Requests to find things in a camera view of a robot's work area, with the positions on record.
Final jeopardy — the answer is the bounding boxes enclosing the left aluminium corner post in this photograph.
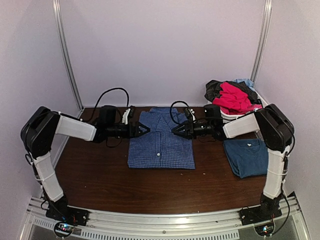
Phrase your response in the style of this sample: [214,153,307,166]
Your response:
[52,0,84,111]

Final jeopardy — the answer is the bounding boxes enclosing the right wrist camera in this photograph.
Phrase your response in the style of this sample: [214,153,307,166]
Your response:
[183,107,196,123]

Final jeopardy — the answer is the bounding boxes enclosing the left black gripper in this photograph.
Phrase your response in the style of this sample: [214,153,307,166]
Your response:
[107,122,150,140]

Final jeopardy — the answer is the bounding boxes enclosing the light blue garment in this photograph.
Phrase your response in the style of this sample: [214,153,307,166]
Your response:
[233,78,255,89]

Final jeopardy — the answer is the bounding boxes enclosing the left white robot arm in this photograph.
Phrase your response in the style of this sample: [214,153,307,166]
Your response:
[20,105,151,203]

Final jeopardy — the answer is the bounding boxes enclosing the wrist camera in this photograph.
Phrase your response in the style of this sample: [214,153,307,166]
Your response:
[121,106,135,125]
[183,107,196,123]

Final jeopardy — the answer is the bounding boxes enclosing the black camera cable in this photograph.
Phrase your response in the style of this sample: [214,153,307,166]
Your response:
[92,87,131,118]
[169,100,191,126]

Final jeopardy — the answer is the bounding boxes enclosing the right black camera cable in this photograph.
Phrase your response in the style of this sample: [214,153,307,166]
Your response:
[169,100,191,126]

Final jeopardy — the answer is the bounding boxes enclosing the white plastic laundry bin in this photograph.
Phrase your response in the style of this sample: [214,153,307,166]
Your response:
[205,90,263,119]

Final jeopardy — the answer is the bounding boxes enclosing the black garment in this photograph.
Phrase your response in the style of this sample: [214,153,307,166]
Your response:
[204,78,262,105]

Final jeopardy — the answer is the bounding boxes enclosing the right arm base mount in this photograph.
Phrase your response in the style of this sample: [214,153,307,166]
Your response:
[239,193,282,226]

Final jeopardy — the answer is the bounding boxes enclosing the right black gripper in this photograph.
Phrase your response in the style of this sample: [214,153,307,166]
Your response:
[172,120,214,141]

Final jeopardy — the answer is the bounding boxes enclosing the right aluminium corner post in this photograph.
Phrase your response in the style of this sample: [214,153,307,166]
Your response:
[250,0,273,84]

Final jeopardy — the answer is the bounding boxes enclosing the front aluminium rail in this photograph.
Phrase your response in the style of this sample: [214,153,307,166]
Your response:
[24,192,303,240]

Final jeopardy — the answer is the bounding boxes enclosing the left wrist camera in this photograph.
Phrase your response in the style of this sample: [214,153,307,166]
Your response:
[121,106,135,125]

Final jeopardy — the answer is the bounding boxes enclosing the blue polo shirt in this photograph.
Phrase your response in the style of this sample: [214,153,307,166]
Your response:
[223,138,268,179]

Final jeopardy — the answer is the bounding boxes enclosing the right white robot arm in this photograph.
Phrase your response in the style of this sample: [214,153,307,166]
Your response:
[171,104,295,221]

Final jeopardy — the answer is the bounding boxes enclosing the left black camera cable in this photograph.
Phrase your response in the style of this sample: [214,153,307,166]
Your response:
[92,87,131,118]

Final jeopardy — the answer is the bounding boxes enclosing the blue checkered shirt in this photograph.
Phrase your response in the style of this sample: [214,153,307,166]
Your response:
[127,107,196,170]

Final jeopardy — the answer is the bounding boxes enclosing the red garment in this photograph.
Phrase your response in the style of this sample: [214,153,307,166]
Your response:
[212,82,254,115]

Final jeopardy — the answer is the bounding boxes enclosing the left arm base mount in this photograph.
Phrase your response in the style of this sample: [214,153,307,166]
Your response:
[44,194,89,227]

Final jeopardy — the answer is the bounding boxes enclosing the aluminium corner post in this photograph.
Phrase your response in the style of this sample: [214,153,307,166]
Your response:
[52,0,84,111]
[250,0,273,84]

